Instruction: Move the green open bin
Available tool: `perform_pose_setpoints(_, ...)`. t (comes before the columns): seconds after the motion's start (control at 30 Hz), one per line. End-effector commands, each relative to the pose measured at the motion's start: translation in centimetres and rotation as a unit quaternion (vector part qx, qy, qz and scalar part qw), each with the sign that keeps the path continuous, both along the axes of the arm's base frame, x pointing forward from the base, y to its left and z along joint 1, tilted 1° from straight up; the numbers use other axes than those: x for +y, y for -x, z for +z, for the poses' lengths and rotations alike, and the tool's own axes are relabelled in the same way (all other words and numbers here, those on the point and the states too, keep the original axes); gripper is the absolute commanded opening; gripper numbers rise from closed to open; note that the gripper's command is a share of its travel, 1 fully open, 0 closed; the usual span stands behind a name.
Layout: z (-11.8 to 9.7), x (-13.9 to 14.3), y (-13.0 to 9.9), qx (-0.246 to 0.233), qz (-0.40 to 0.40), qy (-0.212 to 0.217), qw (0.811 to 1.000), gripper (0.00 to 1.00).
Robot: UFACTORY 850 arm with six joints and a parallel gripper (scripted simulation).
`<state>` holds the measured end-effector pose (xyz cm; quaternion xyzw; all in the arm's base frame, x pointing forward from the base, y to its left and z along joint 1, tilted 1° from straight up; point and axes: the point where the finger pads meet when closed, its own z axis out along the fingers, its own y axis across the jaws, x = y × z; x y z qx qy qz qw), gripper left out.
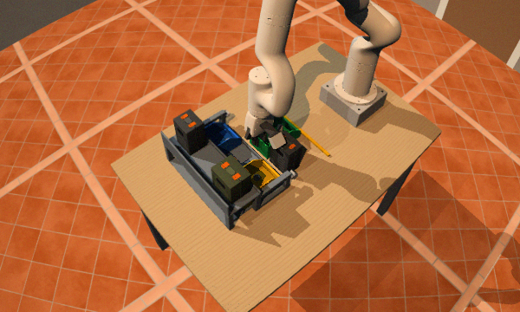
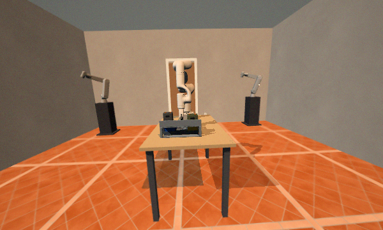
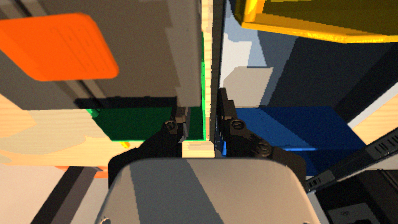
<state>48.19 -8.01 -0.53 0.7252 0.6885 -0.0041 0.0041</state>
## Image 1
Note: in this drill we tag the green bin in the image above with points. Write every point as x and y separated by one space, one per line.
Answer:
264 146

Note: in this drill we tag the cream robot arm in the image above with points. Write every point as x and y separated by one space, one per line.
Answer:
382 29

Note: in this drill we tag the yellow thin bar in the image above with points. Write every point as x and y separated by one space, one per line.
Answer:
308 137

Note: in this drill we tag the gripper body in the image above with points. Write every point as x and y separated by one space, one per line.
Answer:
252 122

